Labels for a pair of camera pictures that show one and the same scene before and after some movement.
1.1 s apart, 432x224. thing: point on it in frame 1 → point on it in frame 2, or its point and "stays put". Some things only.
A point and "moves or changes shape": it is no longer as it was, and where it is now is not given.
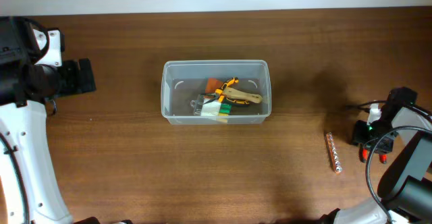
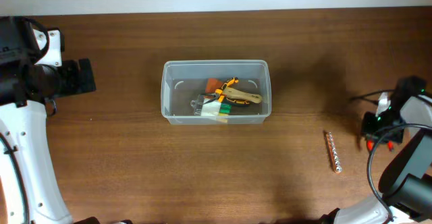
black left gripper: (74, 77) stays put
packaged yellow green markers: (211, 108) stays put
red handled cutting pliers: (363, 154) moves or changes shape
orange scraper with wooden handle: (214, 86) stays put
